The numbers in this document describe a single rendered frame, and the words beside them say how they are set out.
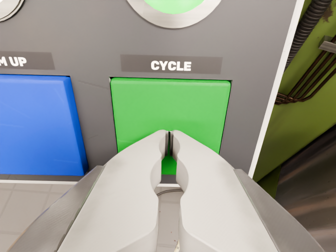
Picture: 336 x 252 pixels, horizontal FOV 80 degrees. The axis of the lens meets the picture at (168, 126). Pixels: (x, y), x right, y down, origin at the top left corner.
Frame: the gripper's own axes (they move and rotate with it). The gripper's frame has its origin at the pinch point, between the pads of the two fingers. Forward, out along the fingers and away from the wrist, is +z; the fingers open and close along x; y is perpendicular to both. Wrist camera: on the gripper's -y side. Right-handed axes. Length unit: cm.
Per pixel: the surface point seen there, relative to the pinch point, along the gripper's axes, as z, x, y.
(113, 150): 1.6, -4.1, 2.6
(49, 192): 68, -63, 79
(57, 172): 0.9, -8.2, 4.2
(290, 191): 30, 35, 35
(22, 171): 0.9, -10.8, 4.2
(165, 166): 1.2, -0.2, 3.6
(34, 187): 70, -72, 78
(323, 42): 22.2, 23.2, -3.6
